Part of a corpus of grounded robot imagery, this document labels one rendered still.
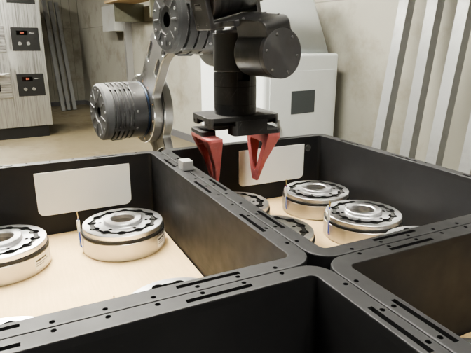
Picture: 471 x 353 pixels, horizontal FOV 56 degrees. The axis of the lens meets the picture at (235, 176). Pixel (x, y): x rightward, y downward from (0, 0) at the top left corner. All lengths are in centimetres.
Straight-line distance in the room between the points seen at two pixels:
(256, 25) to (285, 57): 5
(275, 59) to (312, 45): 255
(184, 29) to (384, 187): 52
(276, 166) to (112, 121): 74
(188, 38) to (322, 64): 211
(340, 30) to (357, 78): 36
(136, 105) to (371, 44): 207
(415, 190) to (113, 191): 42
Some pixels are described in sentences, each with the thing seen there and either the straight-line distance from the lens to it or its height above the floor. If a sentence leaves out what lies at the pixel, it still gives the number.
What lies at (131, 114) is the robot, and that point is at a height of 88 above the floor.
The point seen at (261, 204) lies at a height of 86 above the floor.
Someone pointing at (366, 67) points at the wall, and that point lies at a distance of 319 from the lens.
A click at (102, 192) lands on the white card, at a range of 66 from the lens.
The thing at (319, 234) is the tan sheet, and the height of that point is 83.
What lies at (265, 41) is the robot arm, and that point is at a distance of 52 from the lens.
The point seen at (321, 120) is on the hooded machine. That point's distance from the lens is 308.
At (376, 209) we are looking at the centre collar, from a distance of 63.
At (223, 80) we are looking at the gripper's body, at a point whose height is 104.
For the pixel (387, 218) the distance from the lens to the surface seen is 62.
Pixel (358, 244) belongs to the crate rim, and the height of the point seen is 93.
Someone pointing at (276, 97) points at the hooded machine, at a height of 78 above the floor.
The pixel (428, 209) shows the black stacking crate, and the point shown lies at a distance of 64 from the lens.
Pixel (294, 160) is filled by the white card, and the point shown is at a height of 89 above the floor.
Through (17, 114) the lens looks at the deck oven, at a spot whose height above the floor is 30.
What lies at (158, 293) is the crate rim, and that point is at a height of 93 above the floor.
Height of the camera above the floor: 108
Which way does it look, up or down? 16 degrees down
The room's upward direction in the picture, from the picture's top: straight up
